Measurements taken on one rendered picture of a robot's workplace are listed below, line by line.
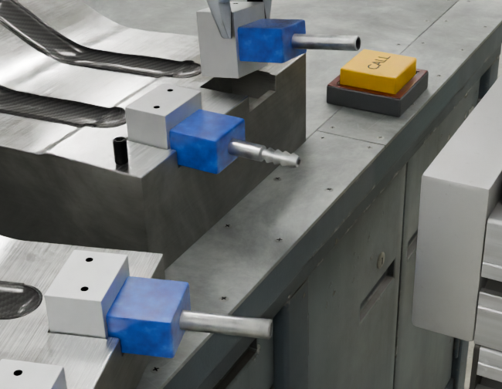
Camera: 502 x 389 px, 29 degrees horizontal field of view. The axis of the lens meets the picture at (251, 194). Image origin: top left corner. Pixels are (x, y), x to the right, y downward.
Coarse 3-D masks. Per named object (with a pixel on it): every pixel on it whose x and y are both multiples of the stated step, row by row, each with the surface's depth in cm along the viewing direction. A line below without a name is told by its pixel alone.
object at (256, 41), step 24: (240, 24) 78; (264, 24) 78; (288, 24) 77; (216, 48) 78; (240, 48) 78; (264, 48) 77; (288, 48) 77; (312, 48) 76; (336, 48) 75; (216, 72) 79; (240, 72) 78
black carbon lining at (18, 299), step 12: (0, 288) 63; (12, 288) 63; (24, 288) 62; (0, 300) 62; (12, 300) 62; (24, 300) 62; (36, 300) 61; (0, 312) 61; (12, 312) 61; (24, 312) 60
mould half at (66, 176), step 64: (64, 0) 96; (0, 64) 86; (64, 64) 88; (0, 128) 76; (64, 128) 75; (256, 128) 82; (0, 192) 76; (64, 192) 72; (128, 192) 69; (192, 192) 74
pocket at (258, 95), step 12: (264, 72) 83; (204, 84) 81; (216, 84) 83; (228, 84) 85; (240, 84) 85; (252, 84) 84; (264, 84) 84; (252, 96) 85; (264, 96) 82; (252, 108) 80
